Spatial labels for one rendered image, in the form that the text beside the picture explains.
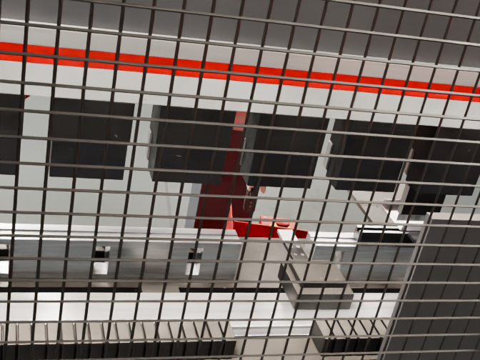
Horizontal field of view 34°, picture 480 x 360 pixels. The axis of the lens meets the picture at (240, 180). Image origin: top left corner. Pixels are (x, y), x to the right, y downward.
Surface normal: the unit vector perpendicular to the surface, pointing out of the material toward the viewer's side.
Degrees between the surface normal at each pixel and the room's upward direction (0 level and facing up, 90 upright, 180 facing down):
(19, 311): 0
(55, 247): 90
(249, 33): 90
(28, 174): 0
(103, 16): 90
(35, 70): 90
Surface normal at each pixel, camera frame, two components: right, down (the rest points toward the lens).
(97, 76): 0.25, 0.48
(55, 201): 0.18, -0.87
